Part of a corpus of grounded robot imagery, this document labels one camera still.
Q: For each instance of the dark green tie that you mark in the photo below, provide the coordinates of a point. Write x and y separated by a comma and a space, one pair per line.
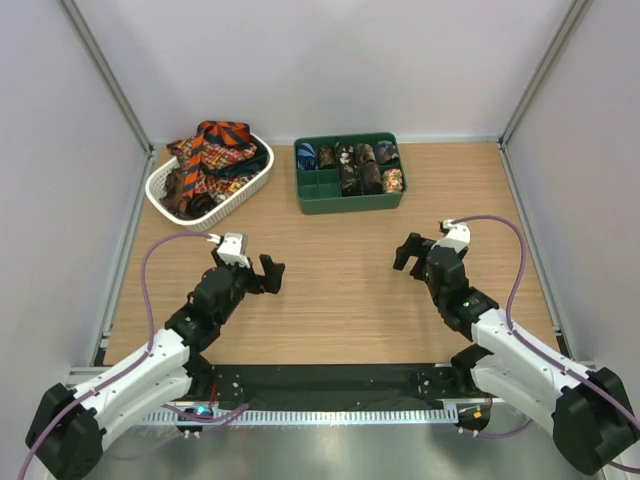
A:
245, 168

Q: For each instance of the right aluminium frame post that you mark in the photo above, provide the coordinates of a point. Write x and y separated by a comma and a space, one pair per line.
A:
570, 22

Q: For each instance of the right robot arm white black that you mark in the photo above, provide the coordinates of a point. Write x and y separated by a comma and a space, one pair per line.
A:
584, 411

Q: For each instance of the left aluminium frame post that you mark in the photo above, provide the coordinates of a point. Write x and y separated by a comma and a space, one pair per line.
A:
133, 212

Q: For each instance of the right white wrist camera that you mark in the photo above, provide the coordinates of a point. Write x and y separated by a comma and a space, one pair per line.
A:
455, 235

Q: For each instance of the dark floral rolled tie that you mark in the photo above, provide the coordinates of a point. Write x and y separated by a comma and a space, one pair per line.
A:
349, 180

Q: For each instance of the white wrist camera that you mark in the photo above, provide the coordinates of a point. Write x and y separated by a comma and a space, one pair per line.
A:
232, 250
455, 235

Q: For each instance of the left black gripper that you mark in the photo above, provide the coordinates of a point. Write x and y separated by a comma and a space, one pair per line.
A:
271, 270

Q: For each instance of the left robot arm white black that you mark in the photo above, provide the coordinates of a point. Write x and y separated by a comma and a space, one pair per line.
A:
73, 427

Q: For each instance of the slotted grey cable duct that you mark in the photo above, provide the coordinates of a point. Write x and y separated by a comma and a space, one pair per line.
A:
256, 418

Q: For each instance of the beige red rolled tie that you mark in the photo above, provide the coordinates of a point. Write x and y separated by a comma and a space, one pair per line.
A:
392, 181

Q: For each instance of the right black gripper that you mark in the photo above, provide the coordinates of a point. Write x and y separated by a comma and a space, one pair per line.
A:
413, 246

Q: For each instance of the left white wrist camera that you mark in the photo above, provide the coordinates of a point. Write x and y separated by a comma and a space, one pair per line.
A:
232, 250

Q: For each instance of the orange navy striped tie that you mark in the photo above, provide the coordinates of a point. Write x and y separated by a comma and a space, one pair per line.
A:
189, 151

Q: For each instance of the white plastic basket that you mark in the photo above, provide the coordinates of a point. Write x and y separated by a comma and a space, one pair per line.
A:
155, 190

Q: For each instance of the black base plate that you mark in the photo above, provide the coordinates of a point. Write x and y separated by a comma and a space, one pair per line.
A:
334, 388

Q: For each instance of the blue grey rolled tie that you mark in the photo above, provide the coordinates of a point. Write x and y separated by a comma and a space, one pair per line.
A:
386, 152

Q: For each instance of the brown camouflage rolled tie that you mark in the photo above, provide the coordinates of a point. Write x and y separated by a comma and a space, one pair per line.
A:
326, 157

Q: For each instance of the aluminium frame post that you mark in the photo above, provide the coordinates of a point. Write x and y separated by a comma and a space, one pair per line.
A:
570, 22
133, 212

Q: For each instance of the green divided organizer tray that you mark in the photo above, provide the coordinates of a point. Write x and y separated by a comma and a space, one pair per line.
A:
318, 192

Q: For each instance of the red yellow patterned tie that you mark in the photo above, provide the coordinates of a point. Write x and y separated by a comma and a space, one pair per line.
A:
216, 157

